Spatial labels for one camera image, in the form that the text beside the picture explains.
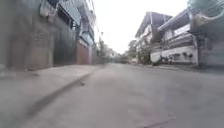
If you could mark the grey asphalt road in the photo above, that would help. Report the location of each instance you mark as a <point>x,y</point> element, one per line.
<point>133,93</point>

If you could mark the white multi-storey building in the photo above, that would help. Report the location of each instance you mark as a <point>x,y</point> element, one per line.
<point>173,40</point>

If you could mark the grey building with metal shutters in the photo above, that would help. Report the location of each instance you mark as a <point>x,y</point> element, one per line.
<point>40,36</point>

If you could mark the grey concrete pavement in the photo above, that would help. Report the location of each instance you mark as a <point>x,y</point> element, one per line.
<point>36,83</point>

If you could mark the grey building with balcony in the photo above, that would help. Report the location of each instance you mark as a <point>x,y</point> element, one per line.
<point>211,36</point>

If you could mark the red brick wall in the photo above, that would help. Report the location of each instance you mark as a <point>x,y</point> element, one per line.
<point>83,53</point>

